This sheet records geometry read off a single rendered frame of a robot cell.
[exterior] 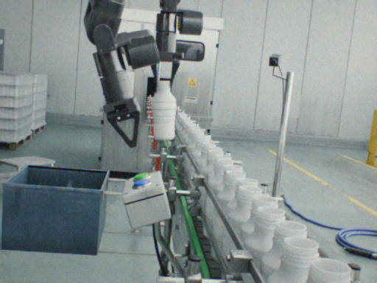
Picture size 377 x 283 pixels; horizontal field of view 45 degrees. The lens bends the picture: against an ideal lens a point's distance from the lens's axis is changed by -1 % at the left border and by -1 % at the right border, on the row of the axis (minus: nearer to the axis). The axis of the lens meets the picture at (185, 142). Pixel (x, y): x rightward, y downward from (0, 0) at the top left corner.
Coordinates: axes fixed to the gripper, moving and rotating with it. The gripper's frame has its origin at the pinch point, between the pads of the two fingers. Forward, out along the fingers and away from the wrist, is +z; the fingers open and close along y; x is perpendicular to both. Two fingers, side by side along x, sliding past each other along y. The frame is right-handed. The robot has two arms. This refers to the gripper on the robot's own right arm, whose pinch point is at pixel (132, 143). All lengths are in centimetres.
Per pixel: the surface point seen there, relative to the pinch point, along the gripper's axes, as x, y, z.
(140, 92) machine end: 5, 473, 5
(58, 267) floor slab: 84, 203, 95
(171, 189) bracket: -5.2, 2.3, 12.3
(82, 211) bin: 25, 50, 24
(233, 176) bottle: -16.5, -15.3, 8.4
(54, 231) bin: 35, 50, 28
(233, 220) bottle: -13.4, -27.4, 12.0
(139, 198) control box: 0.9, -10.0, 9.1
